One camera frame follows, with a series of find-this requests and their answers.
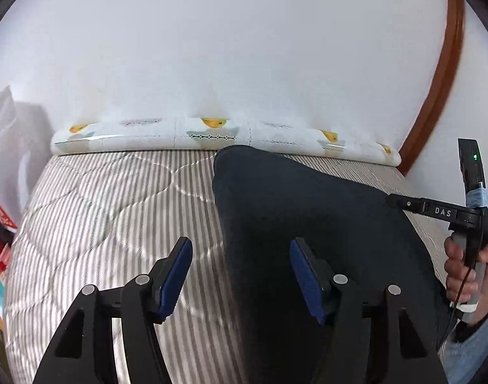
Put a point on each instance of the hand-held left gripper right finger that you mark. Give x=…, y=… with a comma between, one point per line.
x=306, y=280

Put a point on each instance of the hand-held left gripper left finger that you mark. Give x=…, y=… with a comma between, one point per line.
x=176, y=276

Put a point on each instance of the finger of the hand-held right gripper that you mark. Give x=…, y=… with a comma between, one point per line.
x=408, y=203

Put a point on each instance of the black sweater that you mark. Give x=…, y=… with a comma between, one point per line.
x=308, y=208

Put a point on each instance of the person's right forearm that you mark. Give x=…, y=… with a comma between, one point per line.
x=474, y=352

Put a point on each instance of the person's right hand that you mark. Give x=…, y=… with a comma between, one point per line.
x=456, y=276

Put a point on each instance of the striped quilted mattress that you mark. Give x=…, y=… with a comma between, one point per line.
x=108, y=216

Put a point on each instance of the fruit print white bolster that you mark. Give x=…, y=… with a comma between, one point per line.
x=156, y=136

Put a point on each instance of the white plastic shopping bag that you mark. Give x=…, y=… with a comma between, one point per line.
x=12, y=148

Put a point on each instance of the brown wooden door frame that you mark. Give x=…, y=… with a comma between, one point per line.
x=440, y=88

